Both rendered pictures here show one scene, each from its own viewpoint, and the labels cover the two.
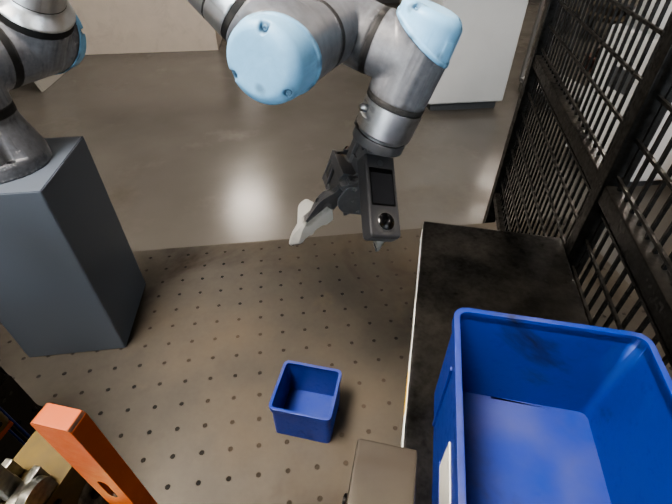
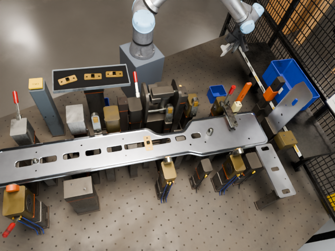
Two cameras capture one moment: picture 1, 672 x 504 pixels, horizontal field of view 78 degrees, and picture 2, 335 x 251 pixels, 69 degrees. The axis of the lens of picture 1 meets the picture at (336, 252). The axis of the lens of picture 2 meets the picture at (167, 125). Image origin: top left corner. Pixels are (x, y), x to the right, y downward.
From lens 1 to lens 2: 1.33 m
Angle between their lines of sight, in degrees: 29
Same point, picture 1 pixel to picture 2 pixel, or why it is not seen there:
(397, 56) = (254, 16)
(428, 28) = (260, 12)
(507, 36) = not seen: outside the picture
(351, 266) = (198, 58)
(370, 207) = (244, 45)
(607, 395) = (286, 68)
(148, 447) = not seen: hidden behind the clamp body
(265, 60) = (250, 28)
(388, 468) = (280, 77)
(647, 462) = (294, 74)
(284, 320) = (192, 78)
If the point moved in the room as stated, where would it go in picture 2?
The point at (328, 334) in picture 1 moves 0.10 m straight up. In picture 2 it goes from (206, 79) to (209, 70)
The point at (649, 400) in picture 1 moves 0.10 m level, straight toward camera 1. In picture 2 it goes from (294, 67) to (290, 76)
